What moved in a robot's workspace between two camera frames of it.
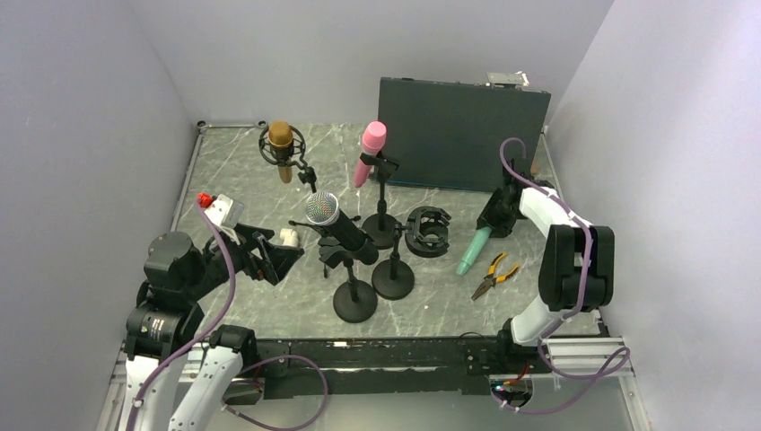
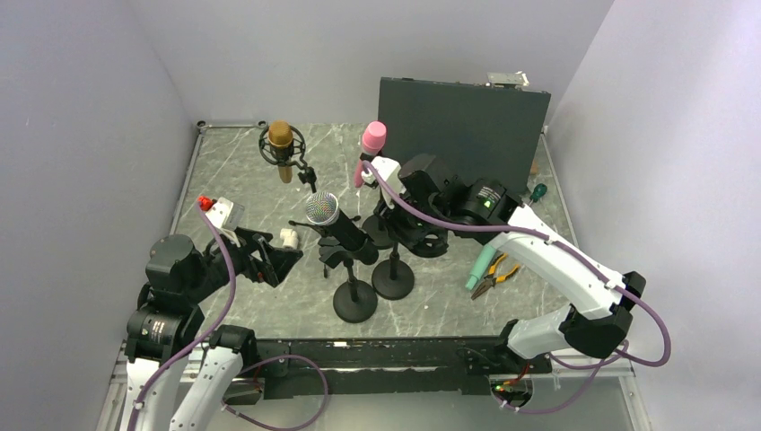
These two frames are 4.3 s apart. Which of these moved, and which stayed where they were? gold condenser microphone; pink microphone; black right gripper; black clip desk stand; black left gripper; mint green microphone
Moved: mint green microphone; black right gripper
Stayed: gold condenser microphone; black left gripper; pink microphone; black clip desk stand
